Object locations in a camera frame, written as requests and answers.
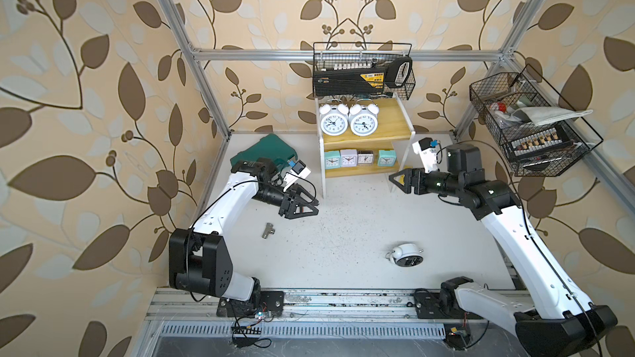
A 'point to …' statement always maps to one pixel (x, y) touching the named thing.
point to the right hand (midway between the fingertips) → (398, 178)
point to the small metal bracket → (268, 230)
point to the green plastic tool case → (270, 145)
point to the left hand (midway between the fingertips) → (315, 211)
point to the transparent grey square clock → (365, 158)
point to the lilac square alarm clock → (349, 158)
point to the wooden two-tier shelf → (394, 131)
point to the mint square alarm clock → (332, 159)
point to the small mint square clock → (386, 158)
